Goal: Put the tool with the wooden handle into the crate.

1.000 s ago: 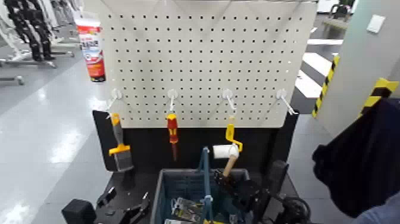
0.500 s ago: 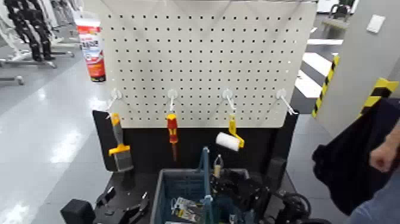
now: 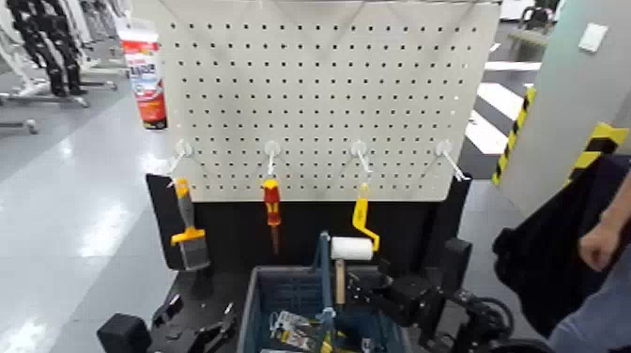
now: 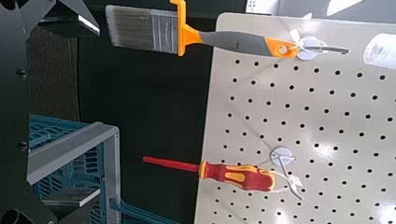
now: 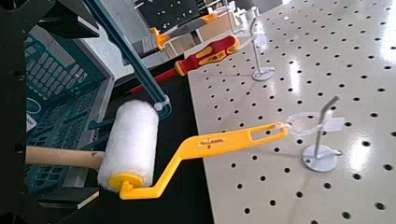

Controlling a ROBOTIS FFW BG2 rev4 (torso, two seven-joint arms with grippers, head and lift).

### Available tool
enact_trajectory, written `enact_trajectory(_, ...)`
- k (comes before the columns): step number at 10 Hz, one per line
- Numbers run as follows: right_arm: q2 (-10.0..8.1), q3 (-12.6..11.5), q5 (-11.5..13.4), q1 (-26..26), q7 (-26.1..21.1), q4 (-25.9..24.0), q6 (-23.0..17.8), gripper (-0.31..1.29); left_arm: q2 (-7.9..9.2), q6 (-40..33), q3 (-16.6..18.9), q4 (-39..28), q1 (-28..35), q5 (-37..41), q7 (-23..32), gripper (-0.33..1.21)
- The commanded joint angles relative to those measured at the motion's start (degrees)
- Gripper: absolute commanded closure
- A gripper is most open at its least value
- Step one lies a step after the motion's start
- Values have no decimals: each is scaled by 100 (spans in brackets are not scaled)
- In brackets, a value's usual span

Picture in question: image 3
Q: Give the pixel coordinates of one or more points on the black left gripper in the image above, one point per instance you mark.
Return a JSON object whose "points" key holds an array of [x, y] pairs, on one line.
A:
{"points": [[180, 342]]}

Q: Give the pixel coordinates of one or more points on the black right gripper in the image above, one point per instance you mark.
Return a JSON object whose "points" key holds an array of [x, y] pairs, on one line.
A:
{"points": [[411, 300]]}

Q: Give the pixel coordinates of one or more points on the person forearm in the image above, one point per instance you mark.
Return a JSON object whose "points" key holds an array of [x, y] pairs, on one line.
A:
{"points": [[618, 207]]}

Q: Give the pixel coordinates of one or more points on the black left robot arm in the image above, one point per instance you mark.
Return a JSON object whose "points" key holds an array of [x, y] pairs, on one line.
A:
{"points": [[123, 335]]}

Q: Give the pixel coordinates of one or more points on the blue crate with grey rim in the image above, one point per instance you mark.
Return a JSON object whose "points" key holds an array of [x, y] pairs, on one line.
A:
{"points": [[286, 291]]}

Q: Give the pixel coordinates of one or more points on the person hand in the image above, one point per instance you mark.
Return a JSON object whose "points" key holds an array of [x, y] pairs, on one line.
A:
{"points": [[599, 246]]}

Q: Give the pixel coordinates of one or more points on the clear plastic packaged item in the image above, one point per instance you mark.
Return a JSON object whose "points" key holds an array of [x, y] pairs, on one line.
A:
{"points": [[293, 330]]}

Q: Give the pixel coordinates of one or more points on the black back panel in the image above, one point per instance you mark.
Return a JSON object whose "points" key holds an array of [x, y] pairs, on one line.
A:
{"points": [[236, 231]]}

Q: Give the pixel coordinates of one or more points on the red yellow screwdriver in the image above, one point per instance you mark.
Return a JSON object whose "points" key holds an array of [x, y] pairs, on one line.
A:
{"points": [[271, 197]]}

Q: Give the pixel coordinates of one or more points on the white disc metal peg hook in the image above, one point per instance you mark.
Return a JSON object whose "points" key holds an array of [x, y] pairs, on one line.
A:
{"points": [[183, 147], [271, 147], [358, 147], [442, 147]]}

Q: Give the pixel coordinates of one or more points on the person in dark clothes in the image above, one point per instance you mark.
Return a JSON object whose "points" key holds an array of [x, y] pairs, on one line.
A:
{"points": [[537, 256]]}

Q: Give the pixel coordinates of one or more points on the white perforated pegboard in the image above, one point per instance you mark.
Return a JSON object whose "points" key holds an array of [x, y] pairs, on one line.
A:
{"points": [[320, 89]]}

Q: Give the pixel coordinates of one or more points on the long yellow black hazard tape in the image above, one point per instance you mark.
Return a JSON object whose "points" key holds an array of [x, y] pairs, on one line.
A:
{"points": [[515, 133]]}

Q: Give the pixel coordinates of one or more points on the grey blue trousers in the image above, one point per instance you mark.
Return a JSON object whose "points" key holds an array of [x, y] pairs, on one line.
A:
{"points": [[601, 315]]}

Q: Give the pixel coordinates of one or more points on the grey robot stand base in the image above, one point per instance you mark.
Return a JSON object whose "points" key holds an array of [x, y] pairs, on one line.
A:
{"points": [[49, 100]]}

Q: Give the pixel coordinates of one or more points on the short yellow black hazard tape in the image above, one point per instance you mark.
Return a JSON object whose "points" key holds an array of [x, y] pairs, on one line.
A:
{"points": [[599, 143]]}

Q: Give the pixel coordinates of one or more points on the grey pillar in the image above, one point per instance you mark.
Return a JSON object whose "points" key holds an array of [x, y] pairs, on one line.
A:
{"points": [[567, 89]]}

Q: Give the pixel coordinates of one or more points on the grey office chair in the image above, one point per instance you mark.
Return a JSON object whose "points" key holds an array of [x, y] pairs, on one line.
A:
{"points": [[530, 37]]}

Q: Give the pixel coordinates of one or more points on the black humanoid robot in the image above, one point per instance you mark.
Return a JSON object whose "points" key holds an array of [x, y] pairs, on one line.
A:
{"points": [[49, 44]]}

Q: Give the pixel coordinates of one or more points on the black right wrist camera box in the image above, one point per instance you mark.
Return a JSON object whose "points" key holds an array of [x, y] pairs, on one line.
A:
{"points": [[456, 263]]}

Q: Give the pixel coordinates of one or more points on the white wall plate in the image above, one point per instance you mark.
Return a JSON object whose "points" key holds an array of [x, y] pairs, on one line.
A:
{"points": [[593, 37]]}

